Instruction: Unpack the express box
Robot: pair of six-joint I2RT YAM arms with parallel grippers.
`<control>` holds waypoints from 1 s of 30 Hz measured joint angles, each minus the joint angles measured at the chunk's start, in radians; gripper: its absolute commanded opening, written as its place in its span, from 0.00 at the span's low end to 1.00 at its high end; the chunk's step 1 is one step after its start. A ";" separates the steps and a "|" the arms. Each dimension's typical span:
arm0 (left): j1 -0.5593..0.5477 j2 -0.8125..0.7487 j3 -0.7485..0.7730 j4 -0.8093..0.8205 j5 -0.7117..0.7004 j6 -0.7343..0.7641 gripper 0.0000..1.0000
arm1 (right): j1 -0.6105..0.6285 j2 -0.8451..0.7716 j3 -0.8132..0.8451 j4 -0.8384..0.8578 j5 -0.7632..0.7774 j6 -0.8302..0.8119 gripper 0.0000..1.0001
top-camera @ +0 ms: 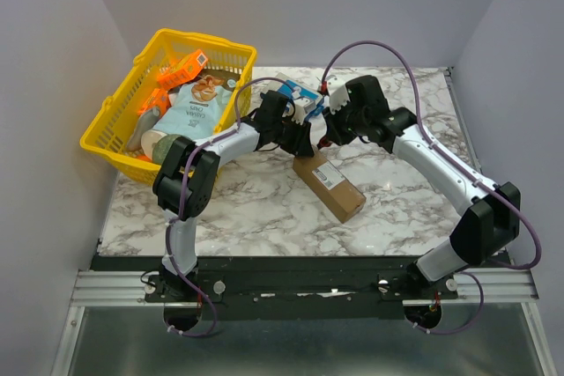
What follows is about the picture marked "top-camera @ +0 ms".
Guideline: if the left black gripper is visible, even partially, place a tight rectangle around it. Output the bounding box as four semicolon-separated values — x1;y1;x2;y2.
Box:
271;116;314;159

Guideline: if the brown cardboard express box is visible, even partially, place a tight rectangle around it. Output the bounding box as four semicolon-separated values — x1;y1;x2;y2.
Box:
293;151;366;224

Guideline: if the red black utility knife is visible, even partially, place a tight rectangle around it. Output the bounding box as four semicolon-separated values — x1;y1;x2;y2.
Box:
317;136;331;149

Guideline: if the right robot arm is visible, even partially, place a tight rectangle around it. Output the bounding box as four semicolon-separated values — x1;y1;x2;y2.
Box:
322;76;521;299

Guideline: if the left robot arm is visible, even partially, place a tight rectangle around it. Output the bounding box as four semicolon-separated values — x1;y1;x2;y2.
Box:
152;90;314;301

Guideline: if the blue razor box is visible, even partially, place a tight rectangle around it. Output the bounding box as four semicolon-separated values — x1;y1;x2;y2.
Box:
260;74;324;124

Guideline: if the orange snack box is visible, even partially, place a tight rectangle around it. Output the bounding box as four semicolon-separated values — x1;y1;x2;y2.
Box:
157;49;209;90

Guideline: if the light blue chips bag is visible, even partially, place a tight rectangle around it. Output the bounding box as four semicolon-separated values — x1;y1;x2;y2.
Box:
153;70;238;140

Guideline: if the green melon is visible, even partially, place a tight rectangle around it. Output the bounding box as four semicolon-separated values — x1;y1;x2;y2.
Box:
152;134;179;165

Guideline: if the orange packet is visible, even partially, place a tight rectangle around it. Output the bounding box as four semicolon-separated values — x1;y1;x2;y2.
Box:
137;88;171;117

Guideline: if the white round jar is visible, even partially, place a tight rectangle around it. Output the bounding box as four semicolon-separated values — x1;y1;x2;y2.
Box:
141;129;167;159

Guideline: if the beige bottle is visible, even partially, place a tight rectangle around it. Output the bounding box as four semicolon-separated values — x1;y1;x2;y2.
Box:
125;107;160;151

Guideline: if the yellow plastic basket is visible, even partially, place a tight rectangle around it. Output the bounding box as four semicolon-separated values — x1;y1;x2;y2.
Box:
80;28;257;186

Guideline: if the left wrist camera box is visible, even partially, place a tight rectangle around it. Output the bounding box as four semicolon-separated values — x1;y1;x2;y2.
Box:
291;91;315;124

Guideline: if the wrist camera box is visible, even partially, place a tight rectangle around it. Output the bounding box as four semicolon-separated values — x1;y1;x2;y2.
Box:
326;78;350;114
291;91;315;124

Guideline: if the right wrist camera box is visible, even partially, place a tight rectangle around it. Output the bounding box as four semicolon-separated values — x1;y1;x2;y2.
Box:
326;78;350;114

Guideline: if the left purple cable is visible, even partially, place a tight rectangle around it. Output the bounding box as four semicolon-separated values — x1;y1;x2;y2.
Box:
165;78;309;337

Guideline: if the purple cable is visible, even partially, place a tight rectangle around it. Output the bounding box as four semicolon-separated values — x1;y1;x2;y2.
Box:
319;40;542;336
165;78;309;337

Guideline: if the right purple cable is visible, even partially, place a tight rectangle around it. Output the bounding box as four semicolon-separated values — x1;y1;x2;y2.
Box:
319;40;542;336

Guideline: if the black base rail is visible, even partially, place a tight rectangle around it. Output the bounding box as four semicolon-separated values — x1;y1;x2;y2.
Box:
91;255;485;329

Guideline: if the aluminium frame rail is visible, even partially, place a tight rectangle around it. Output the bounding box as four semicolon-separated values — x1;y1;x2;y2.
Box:
70;271;145;307

